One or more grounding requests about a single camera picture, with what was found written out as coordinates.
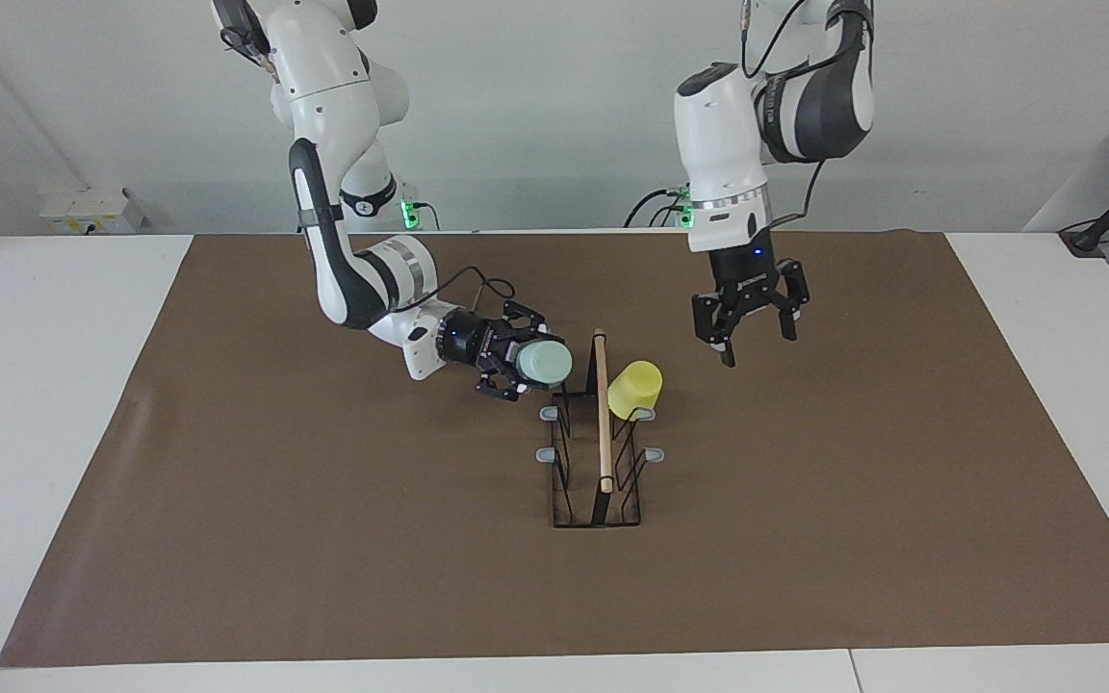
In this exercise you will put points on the brown table mat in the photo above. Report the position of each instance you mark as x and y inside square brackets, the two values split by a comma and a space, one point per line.
[323, 529]

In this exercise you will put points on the yellow plastic cup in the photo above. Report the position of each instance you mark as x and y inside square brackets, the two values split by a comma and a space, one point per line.
[633, 390]

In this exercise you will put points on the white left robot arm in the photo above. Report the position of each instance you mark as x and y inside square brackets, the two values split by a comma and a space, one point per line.
[718, 144]

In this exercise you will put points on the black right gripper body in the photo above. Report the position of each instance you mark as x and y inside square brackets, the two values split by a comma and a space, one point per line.
[473, 342]

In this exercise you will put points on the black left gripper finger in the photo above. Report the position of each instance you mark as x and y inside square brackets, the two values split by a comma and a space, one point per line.
[715, 322]
[793, 289]

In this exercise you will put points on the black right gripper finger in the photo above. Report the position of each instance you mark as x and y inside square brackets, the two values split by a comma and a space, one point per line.
[502, 386]
[526, 320]

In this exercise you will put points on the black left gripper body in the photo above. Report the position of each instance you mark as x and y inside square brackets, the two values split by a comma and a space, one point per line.
[745, 274]

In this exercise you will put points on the pale green plastic cup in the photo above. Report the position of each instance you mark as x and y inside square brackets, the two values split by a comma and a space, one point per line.
[547, 364]

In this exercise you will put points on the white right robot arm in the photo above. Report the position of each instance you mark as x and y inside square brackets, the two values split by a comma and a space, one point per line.
[323, 96]

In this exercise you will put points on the white power strip box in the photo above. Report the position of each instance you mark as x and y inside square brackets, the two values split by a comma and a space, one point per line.
[83, 212]

